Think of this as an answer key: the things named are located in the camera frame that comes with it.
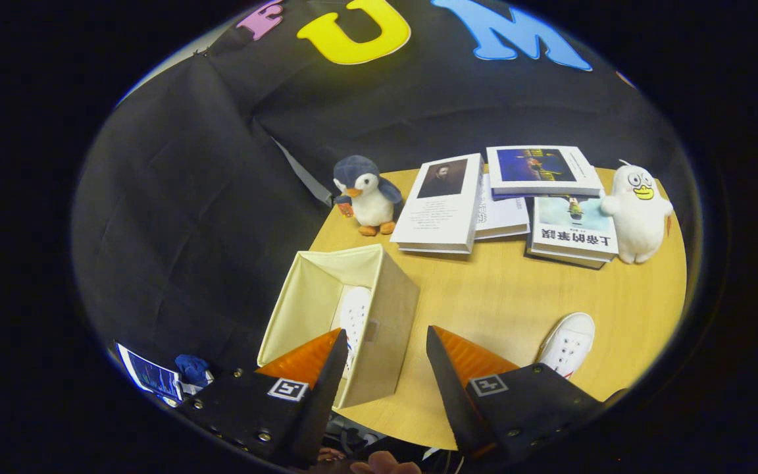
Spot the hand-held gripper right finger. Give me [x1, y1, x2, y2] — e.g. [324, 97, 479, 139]
[426, 325, 626, 461]

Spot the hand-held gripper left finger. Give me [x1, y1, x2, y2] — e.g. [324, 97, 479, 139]
[178, 328, 349, 469]

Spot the white sneaker shoe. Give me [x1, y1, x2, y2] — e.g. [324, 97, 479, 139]
[338, 286, 374, 379]
[536, 312, 595, 381]

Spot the cream fabric storage box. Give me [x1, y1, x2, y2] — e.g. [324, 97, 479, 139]
[257, 244, 421, 410]

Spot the blue cloth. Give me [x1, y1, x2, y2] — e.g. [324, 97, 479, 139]
[175, 354, 212, 388]

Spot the computer monitor screen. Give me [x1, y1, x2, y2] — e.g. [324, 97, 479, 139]
[116, 342, 186, 406]

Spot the white book with portrait cover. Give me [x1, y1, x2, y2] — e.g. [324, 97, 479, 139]
[390, 153, 485, 254]

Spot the plain white book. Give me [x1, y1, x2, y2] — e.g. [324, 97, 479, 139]
[474, 172, 531, 241]

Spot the blue penguin plush toy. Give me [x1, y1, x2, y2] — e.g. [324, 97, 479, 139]
[332, 155, 403, 236]

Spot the book with teal cover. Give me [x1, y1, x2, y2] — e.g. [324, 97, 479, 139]
[525, 196, 619, 269]

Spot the book with dark blue cover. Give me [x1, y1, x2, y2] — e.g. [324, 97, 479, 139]
[486, 145, 605, 199]

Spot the white duck plush toy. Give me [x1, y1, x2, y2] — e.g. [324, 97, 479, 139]
[601, 160, 674, 265]

